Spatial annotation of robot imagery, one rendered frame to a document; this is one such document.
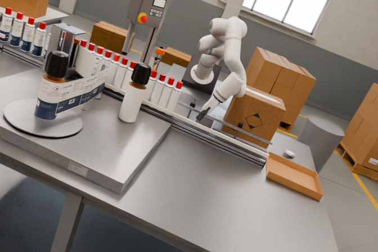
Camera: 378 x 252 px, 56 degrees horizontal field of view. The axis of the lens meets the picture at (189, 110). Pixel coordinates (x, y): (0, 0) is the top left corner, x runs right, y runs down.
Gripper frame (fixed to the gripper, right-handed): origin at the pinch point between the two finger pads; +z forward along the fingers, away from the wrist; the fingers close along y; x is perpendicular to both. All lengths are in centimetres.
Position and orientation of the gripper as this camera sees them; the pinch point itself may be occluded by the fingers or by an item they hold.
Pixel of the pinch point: (199, 116)
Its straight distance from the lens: 197.4
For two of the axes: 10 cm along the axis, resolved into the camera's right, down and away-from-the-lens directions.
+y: -2.2, 2.9, -9.3
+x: 7.4, 6.7, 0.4
